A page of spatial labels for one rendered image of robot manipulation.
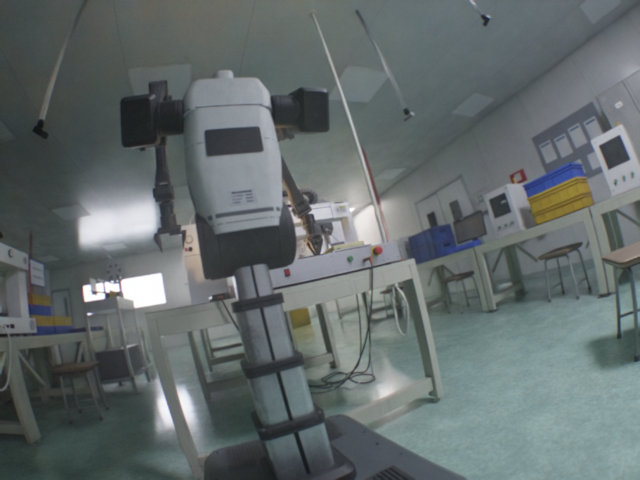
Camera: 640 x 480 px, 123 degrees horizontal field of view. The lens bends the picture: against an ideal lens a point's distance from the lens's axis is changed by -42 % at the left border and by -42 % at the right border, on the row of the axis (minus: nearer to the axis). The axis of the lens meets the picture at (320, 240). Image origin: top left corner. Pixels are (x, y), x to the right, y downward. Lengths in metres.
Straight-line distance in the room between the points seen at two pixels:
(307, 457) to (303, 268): 0.80
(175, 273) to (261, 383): 8.21
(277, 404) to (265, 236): 0.35
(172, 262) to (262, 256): 8.23
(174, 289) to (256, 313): 8.12
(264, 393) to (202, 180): 0.46
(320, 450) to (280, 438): 0.10
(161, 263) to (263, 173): 8.29
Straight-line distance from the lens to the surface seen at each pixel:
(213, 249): 0.61
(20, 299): 2.75
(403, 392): 1.46
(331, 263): 1.29
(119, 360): 3.55
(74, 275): 9.75
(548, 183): 3.09
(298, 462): 0.70
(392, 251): 1.45
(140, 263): 9.02
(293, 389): 0.65
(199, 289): 1.67
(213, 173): 0.65
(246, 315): 0.62
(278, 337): 0.63
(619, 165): 2.92
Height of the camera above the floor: 0.70
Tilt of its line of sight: 10 degrees up
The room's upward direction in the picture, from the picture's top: 14 degrees counter-clockwise
